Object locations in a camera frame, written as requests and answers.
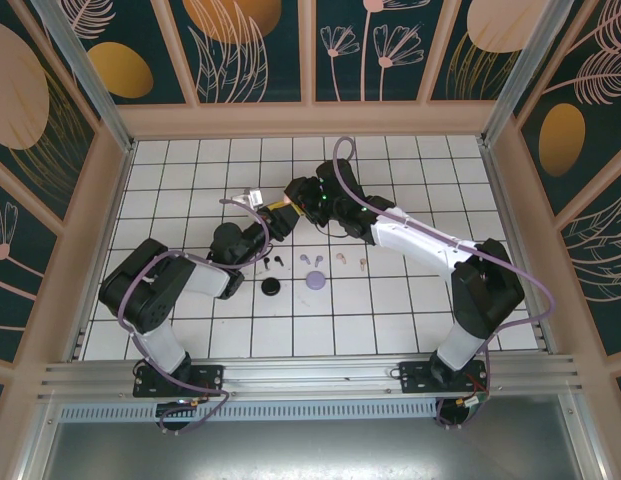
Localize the clear vertical tube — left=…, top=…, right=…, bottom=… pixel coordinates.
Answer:
left=479, top=0, right=576, bottom=146

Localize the right gripper thin black cable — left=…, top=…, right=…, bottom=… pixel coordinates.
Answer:
left=314, top=219, right=352, bottom=239

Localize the aluminium table side rail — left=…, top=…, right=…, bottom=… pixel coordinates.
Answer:
left=69, top=142, right=139, bottom=361
left=477, top=139, right=559, bottom=354

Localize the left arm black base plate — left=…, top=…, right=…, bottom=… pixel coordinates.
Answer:
left=133, top=364, right=225, bottom=399

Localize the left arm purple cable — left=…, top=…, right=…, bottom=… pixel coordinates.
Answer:
left=118, top=197, right=271, bottom=435

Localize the aluminium mounting rail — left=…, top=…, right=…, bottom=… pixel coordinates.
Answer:
left=37, top=354, right=584, bottom=401

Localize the grey slotted cable duct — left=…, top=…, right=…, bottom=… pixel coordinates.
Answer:
left=57, top=398, right=441, bottom=422

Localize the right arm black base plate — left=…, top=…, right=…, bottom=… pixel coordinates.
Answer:
left=399, top=360, right=491, bottom=396

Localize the aluminium corner post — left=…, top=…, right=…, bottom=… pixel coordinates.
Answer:
left=32, top=0, right=136, bottom=154

